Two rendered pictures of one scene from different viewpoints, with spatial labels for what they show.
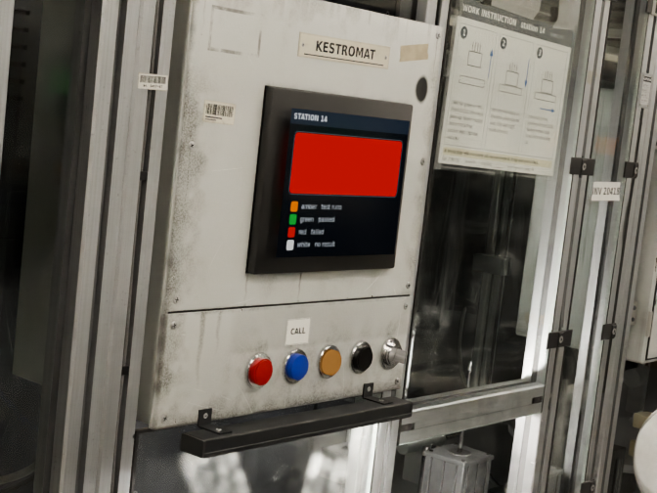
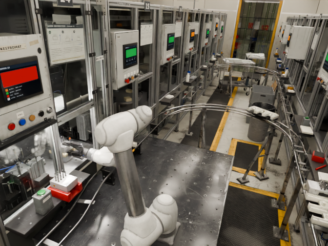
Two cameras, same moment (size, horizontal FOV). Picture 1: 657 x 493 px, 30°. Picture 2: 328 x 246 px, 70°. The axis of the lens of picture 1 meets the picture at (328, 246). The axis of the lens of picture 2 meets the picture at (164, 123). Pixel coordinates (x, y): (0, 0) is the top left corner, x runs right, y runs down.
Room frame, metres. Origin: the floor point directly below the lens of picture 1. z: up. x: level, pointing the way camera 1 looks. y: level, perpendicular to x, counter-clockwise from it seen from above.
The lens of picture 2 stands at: (0.12, -0.29, 1.96)
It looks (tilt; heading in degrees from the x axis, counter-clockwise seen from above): 25 degrees down; 340
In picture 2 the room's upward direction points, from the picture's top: 3 degrees clockwise
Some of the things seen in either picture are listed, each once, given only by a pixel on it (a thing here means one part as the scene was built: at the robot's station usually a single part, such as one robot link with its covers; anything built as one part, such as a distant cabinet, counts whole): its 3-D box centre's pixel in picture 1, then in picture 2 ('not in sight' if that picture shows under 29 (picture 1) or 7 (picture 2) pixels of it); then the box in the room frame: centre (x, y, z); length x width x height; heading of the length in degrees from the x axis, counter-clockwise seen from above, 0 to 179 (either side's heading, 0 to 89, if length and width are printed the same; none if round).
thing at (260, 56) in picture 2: not in sight; (253, 68); (6.32, -5.47, 0.48); 0.84 x 0.58 x 0.97; 148
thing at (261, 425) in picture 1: (305, 415); (28, 131); (1.36, 0.00, 1.37); 0.36 x 0.04 x 0.04; 140
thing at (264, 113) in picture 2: not in sight; (261, 114); (2.34, -2.43, 0.84); 0.37 x 0.14 x 0.10; 18
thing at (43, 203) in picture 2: not in sight; (42, 200); (1.28, -0.01, 0.97); 0.08 x 0.08 x 0.12; 50
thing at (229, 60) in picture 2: not in sight; (236, 75); (5.60, -4.34, 0.48); 0.88 x 0.56 x 0.96; 68
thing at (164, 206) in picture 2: not in sight; (163, 212); (1.12, -0.69, 0.85); 0.18 x 0.16 x 0.22; 121
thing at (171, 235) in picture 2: not in sight; (164, 224); (1.14, -0.71, 0.71); 0.22 x 0.18 x 0.06; 140
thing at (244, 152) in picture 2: not in sight; (246, 155); (2.62, -2.60, 0.01); 1.00 x 0.55 x 0.01; 140
